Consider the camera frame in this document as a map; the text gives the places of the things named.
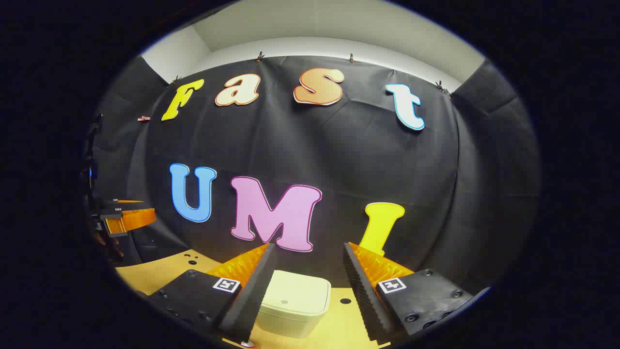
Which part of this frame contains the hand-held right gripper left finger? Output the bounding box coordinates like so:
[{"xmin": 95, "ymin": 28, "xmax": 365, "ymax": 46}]
[{"xmin": 145, "ymin": 242, "xmax": 279, "ymax": 346}]

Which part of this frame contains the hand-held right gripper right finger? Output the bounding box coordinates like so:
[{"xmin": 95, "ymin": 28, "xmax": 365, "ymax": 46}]
[{"xmin": 342, "ymin": 241, "xmax": 492, "ymax": 346}]

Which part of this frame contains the pale green desktop garbage bin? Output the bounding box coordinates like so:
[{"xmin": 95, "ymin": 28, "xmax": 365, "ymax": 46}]
[{"xmin": 256, "ymin": 270, "xmax": 332, "ymax": 339}]

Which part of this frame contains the wooden desktop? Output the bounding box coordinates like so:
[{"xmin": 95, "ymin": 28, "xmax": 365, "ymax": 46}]
[{"xmin": 115, "ymin": 249, "xmax": 393, "ymax": 349}]

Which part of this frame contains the black backdrop cloth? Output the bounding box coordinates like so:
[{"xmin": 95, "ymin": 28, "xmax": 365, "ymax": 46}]
[{"xmin": 90, "ymin": 54, "xmax": 541, "ymax": 296}]

